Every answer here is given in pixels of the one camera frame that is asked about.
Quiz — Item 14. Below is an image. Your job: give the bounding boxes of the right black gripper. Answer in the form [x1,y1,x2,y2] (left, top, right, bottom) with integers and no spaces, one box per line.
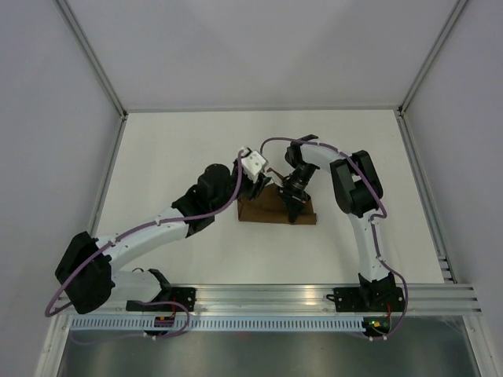
[275,162,316,223]

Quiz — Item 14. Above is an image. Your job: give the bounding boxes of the brown cloth napkin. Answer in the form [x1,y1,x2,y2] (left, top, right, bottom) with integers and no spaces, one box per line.
[237,168,318,225]

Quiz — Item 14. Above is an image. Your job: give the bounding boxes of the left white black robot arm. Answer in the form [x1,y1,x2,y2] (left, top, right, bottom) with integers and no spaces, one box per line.
[45,158,270,317]

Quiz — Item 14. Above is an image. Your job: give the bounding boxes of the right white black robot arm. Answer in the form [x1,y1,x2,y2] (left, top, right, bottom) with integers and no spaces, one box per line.
[277,134,395,310]

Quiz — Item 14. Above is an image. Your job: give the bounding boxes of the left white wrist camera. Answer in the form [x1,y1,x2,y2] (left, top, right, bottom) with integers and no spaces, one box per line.
[238,147,269,184]

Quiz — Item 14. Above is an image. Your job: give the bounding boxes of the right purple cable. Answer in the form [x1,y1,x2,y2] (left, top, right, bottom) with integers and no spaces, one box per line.
[259,136,408,342]

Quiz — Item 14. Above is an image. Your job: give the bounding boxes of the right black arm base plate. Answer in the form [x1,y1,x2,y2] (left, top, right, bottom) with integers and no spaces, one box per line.
[325,287,406,313]

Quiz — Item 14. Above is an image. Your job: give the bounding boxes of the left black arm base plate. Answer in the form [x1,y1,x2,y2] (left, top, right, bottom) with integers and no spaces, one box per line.
[126,287,196,313]

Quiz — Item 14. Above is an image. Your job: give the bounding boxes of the left aluminium side rail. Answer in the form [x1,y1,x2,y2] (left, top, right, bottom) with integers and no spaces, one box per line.
[86,113,129,238]

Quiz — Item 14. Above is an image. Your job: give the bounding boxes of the aluminium side rail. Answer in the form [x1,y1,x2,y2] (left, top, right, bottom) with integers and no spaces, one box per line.
[86,113,129,238]
[394,107,458,284]

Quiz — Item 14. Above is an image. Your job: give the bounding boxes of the right aluminium side rail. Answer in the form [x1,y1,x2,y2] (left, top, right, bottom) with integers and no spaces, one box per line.
[394,107,458,284]

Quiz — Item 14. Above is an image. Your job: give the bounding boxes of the aluminium front rail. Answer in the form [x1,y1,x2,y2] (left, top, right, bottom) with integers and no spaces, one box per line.
[54,280,483,315]

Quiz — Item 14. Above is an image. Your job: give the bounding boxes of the white slotted cable duct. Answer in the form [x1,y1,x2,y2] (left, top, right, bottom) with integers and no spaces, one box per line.
[71,315,364,332]

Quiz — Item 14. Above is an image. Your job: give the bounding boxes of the left aluminium frame post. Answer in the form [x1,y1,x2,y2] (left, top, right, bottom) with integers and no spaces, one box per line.
[53,0,127,120]

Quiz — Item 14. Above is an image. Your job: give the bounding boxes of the aluminium frame post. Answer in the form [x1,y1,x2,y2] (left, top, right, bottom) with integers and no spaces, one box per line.
[53,0,127,120]
[395,0,471,117]

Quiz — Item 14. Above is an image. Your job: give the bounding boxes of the right aluminium frame post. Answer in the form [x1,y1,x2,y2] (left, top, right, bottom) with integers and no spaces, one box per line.
[395,0,471,117]

